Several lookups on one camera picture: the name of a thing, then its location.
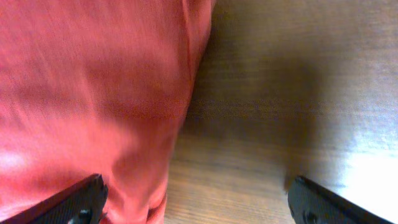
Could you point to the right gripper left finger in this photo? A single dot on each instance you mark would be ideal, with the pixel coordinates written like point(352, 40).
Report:
point(82, 203)

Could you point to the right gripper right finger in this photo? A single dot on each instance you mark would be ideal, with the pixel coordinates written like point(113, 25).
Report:
point(311, 203)

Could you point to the orange soccer t-shirt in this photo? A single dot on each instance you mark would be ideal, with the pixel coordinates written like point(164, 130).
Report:
point(96, 87)

